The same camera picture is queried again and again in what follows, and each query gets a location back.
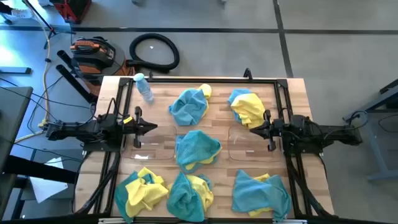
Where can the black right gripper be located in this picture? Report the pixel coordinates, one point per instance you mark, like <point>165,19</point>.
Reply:
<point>274,129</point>

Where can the black table clamp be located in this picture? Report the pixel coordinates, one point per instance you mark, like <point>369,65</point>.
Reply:
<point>247,74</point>

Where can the clear plastic basket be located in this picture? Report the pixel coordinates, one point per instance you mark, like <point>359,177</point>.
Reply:
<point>248,149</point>
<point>155,152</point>

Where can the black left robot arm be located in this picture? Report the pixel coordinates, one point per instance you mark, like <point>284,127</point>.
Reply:
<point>77,130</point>

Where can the dark grey desk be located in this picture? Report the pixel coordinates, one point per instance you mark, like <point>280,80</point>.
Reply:
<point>12,118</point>

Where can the grey-legged workbench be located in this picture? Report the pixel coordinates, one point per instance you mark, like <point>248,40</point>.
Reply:
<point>376,146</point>

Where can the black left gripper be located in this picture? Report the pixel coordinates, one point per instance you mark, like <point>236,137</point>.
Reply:
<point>136,127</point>

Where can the black desk beam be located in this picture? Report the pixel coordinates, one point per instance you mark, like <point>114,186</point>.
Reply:
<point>37,169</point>

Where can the black tripod stand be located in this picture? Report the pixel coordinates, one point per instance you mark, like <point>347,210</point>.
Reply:
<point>53,31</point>

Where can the orange black vacuum cleaner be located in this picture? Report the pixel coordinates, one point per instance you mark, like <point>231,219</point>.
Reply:
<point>93,59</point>

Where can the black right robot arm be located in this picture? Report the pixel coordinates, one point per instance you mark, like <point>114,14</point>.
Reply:
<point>335,135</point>

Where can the grey floor bar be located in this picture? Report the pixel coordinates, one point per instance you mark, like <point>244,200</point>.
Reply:
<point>15,70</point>

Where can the black aluminium table frame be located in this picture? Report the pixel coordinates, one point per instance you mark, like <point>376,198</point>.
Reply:
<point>217,80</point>

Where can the white paper sheet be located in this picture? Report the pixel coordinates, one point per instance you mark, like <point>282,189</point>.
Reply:
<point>46,186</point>

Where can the black vacuum wand tube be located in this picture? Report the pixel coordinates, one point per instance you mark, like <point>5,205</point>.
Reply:
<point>65,57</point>
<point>74,82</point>

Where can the red black tool box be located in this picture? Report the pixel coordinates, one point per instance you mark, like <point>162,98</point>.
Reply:
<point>73,9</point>

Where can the water bottle with blue cap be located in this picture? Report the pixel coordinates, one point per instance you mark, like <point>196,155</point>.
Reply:
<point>143,88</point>

